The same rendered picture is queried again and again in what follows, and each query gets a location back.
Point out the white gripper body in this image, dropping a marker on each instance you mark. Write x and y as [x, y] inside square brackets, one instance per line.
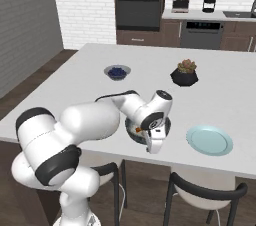
[156, 143]

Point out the dark wall oven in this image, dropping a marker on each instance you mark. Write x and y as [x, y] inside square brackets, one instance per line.
[139, 8]

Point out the brown base cupboard run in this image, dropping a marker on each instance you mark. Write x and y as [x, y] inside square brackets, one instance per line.
[238, 36]

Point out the grey bowl with blue pattern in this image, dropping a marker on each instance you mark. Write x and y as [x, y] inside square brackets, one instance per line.
[117, 72]

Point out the succulent in black pot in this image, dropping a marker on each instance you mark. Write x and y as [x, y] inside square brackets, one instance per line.
[184, 73]

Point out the dark sink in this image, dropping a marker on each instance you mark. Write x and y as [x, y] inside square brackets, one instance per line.
[239, 14]

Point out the light blue plate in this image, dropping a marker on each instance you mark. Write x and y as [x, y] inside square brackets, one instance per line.
[209, 140]

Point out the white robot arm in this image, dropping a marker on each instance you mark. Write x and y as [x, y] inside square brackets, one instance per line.
[86, 120]

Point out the orange chicken drumstick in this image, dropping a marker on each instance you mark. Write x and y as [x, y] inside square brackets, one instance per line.
[138, 130]

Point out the dark grey dishwasher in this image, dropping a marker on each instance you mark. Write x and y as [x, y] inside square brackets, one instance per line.
[201, 35]

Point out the black and white chair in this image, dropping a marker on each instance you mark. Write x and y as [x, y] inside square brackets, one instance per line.
[203, 193]
[110, 172]

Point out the dark round plate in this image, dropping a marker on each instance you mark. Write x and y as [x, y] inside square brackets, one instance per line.
[135, 137]

